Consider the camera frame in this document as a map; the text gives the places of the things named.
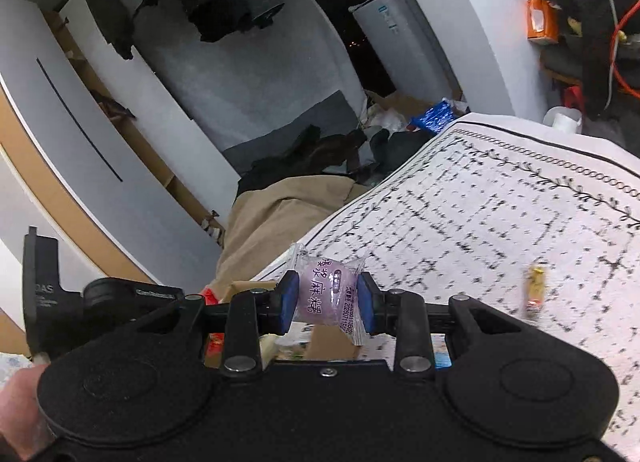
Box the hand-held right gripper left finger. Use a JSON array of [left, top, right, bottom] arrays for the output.
[[130, 272, 300, 378]]

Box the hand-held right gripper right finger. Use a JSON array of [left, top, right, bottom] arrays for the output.
[[356, 272, 531, 375]]

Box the purple candy packet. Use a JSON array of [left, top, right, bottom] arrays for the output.
[[287, 241, 370, 347]]

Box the brown cardboard box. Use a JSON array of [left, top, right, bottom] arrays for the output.
[[202, 279, 396, 368]]

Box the person's left hand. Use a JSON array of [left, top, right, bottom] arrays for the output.
[[0, 364, 57, 447]]

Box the beige cloth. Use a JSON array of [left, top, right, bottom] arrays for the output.
[[215, 175, 371, 293]]

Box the white wardrobe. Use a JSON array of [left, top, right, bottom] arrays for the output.
[[0, 0, 241, 288]]

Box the printed blanket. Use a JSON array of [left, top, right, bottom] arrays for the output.
[[250, 112, 640, 462]]

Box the black clothes pile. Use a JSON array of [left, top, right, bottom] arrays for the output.
[[235, 125, 436, 193]]

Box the yellow candy packet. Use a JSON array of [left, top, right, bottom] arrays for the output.
[[521, 265, 547, 319]]

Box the dark grey mat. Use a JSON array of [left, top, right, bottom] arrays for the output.
[[222, 90, 361, 175]]

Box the white plastic bag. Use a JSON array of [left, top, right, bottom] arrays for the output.
[[362, 107, 406, 130]]

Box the shiny blue bag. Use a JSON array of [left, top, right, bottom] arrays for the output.
[[410, 97, 457, 134]]

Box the flat cardboard sheet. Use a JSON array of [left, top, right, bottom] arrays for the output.
[[365, 90, 466, 118]]

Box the grey tall appliance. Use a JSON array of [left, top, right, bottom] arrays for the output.
[[350, 0, 463, 100]]

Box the white cup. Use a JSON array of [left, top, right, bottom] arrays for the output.
[[542, 106, 584, 134]]

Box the orange box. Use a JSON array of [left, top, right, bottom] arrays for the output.
[[526, 0, 562, 46]]

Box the red cable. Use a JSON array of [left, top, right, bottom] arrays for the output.
[[611, 7, 640, 98]]

